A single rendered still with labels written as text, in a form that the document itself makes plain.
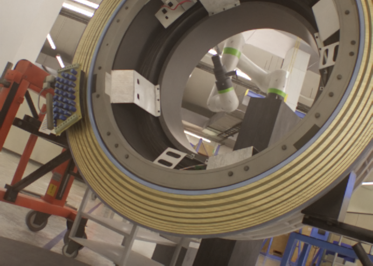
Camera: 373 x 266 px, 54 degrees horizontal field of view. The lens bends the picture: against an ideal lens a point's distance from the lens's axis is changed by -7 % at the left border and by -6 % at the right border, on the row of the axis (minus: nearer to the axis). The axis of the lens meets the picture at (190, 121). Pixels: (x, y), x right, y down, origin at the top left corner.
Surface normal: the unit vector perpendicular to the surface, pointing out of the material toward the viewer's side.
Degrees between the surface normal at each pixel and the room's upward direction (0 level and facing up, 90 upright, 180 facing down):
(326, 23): 104
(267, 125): 90
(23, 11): 90
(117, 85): 76
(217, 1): 153
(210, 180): 90
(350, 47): 90
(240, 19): 160
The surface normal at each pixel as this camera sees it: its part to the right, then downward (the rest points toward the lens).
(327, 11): -0.87, -0.15
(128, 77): 0.11, -0.43
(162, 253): -0.51, -0.37
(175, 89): 0.86, 0.04
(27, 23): 0.17, -0.16
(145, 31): 0.72, 0.39
